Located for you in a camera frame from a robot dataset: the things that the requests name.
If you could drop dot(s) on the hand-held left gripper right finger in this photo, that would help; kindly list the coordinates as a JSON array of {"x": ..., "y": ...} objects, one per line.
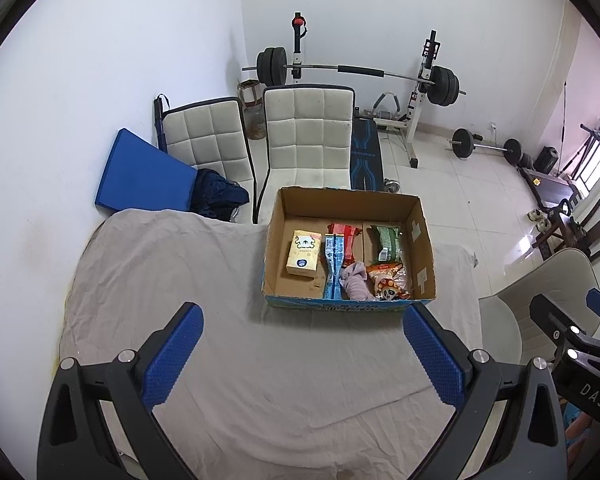
[{"x": 432, "y": 355}]

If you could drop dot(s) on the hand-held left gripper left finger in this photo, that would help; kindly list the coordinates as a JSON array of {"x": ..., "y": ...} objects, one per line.
[{"x": 172, "y": 355}]

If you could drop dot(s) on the orange panda snack packet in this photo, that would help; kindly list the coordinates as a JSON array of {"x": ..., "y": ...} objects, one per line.
[{"x": 390, "y": 285}]

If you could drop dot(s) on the purple cloth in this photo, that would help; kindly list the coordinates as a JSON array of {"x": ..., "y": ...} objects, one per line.
[{"x": 357, "y": 282}]

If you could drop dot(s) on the green snack packet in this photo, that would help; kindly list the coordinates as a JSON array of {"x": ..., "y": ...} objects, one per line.
[{"x": 387, "y": 240}]

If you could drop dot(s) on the blue snack packet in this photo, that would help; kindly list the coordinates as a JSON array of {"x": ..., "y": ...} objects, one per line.
[{"x": 332, "y": 265}]

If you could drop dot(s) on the red snack packet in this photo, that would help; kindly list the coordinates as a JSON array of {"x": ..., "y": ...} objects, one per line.
[{"x": 350, "y": 242}]

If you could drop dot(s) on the yellow tissue pack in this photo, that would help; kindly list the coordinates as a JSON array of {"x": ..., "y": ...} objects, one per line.
[{"x": 304, "y": 255}]

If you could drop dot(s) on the cardboard box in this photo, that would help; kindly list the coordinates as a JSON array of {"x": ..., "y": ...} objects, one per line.
[{"x": 307, "y": 205}]

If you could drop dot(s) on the person's right forearm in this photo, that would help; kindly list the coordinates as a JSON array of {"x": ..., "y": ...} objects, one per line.
[{"x": 577, "y": 440}]

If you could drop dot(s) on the light grey office chair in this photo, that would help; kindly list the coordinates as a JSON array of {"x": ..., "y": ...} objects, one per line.
[{"x": 545, "y": 280}]

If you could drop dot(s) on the pair of light shoes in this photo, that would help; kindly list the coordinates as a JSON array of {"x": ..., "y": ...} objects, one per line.
[{"x": 538, "y": 215}]

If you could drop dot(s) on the grey table cloth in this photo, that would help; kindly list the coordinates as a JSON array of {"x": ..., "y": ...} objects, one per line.
[{"x": 280, "y": 385}]

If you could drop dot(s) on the black treadmill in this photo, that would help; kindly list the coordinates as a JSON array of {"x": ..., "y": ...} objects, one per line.
[{"x": 550, "y": 185}]

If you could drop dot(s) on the black speaker box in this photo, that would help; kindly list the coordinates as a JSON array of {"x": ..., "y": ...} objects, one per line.
[{"x": 546, "y": 159}]

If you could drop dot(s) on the dark blue bag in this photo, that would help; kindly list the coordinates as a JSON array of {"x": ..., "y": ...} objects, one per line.
[{"x": 215, "y": 192}]

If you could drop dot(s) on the chrome dumbbell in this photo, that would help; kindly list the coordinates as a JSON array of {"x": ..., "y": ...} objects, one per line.
[{"x": 392, "y": 186}]

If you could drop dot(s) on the blue folded mat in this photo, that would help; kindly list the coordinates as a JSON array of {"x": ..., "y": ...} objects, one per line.
[{"x": 140, "y": 170}]

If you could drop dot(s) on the small barbell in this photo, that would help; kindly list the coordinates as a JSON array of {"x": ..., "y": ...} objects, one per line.
[{"x": 462, "y": 142}]

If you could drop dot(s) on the black blue weight bench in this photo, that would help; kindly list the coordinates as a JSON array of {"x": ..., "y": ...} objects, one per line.
[{"x": 365, "y": 155}]

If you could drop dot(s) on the white padded chair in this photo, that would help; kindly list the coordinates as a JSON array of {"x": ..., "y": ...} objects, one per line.
[
  {"x": 205, "y": 135},
  {"x": 307, "y": 130}
]

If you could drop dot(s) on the white barbell rack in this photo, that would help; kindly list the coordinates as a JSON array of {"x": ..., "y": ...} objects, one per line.
[{"x": 414, "y": 115}]

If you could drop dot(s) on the barbell with black plates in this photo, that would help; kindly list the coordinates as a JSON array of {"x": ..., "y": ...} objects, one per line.
[{"x": 360, "y": 70}]

